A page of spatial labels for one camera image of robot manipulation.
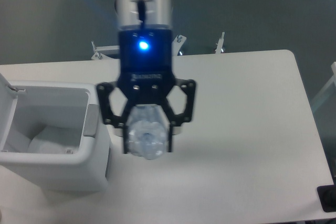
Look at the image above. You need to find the white trash can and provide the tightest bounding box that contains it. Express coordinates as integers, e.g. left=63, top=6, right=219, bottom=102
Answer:
left=1, top=77, right=112, bottom=191

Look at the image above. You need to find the clear plastic bag with labels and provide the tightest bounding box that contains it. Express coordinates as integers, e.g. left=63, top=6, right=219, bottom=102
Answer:
left=27, top=126, right=81, bottom=154

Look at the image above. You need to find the black device at table edge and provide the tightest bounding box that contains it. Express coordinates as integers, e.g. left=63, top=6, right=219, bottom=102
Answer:
left=317, top=185, right=335, bottom=212

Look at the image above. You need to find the crushed clear plastic bottle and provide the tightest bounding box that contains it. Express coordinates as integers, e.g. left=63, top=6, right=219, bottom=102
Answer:
left=127, top=105, right=168, bottom=160

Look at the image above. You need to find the white frame at right edge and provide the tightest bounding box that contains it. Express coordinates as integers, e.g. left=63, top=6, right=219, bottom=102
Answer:
left=311, top=62, right=335, bottom=113

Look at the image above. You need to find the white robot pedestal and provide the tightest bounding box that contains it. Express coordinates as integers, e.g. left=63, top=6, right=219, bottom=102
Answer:
left=91, top=31, right=226, bottom=60

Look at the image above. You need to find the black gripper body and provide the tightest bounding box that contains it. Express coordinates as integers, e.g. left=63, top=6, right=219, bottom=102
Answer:
left=117, top=29, right=176, bottom=107

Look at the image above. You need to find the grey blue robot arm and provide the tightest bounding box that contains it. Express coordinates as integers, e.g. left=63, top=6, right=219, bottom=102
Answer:
left=96, top=0, right=197, bottom=160

